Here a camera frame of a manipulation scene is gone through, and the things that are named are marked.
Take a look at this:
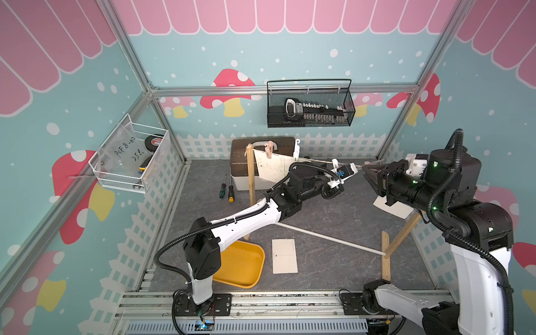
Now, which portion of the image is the black wire mesh basket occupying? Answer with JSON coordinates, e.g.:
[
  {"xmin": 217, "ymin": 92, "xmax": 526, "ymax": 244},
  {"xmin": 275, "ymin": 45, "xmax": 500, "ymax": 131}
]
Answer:
[{"xmin": 266, "ymin": 79, "xmax": 355, "ymax": 128}]

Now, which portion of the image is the postcard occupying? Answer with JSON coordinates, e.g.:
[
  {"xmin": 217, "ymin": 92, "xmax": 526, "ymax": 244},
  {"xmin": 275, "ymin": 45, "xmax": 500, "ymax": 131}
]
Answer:
[
  {"xmin": 272, "ymin": 239, "xmax": 298, "ymax": 274},
  {"xmin": 373, "ymin": 196, "xmax": 414, "ymax": 219},
  {"xmin": 253, "ymin": 149, "xmax": 295, "ymax": 183}
]

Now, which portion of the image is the black tape roll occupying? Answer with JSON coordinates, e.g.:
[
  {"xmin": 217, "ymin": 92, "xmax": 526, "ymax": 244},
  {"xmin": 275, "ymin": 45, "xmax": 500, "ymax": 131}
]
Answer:
[{"xmin": 144, "ymin": 135, "xmax": 163, "ymax": 153}]

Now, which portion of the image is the yellow handled screwdriver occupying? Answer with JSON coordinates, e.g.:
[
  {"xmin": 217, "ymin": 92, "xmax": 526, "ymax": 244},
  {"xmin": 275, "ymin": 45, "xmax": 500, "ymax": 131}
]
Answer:
[{"xmin": 228, "ymin": 179, "xmax": 235, "ymax": 203}]

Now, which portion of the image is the white wire basket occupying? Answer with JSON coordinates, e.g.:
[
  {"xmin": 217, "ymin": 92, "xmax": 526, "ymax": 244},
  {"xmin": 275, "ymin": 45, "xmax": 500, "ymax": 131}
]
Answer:
[{"xmin": 89, "ymin": 114, "xmax": 170, "ymax": 193}]

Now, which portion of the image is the yellow plastic tray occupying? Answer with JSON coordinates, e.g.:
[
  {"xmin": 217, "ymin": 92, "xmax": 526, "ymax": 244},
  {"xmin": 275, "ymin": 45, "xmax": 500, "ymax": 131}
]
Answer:
[{"xmin": 213, "ymin": 241, "xmax": 265, "ymax": 289}]

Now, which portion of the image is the green handled screwdriver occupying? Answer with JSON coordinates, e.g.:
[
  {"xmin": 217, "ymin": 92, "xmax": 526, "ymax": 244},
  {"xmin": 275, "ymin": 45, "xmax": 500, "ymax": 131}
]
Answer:
[{"xmin": 219, "ymin": 176, "xmax": 227, "ymax": 199}]

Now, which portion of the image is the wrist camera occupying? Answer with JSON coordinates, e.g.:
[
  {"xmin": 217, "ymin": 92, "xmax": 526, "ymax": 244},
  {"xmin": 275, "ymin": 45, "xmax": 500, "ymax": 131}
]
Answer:
[
  {"xmin": 406, "ymin": 154, "xmax": 429, "ymax": 178},
  {"xmin": 328, "ymin": 159, "xmax": 358, "ymax": 188}
]

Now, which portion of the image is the pink clothespin far left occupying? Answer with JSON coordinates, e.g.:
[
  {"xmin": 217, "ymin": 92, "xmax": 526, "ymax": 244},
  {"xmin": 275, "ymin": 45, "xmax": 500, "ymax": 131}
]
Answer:
[{"xmin": 265, "ymin": 141, "xmax": 278, "ymax": 159}]

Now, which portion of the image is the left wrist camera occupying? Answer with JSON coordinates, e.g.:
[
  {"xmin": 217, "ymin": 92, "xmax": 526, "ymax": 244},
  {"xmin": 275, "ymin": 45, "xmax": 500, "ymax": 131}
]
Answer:
[{"xmin": 328, "ymin": 159, "xmax": 358, "ymax": 188}]

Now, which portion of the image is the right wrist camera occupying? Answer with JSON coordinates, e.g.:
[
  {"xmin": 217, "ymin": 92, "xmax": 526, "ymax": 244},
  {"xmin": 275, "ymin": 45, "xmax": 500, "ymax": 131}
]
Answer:
[{"xmin": 406, "ymin": 154, "xmax": 429, "ymax": 178}]

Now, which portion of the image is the brown lidded storage box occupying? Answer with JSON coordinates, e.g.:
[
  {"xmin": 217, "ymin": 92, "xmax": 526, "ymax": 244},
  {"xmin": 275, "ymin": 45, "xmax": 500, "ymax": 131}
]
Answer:
[{"xmin": 230, "ymin": 137, "xmax": 296, "ymax": 191}]

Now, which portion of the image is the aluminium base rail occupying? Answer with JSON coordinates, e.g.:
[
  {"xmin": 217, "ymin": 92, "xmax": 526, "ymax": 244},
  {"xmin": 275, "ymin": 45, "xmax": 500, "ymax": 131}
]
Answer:
[{"xmin": 112, "ymin": 290, "xmax": 466, "ymax": 335}]

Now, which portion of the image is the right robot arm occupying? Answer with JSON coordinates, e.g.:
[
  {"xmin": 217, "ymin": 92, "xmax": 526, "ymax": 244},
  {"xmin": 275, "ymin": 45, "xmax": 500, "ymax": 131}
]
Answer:
[{"xmin": 362, "ymin": 129, "xmax": 515, "ymax": 334}]

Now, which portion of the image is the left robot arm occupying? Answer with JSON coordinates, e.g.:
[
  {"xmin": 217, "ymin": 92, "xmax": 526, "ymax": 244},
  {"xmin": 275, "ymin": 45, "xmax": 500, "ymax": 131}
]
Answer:
[{"xmin": 154, "ymin": 161, "xmax": 357, "ymax": 307}]

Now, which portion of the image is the wooden clothesline rack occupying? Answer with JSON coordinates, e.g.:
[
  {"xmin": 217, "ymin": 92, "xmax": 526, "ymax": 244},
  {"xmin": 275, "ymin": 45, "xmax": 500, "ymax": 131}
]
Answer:
[{"xmin": 244, "ymin": 143, "xmax": 422, "ymax": 281}]

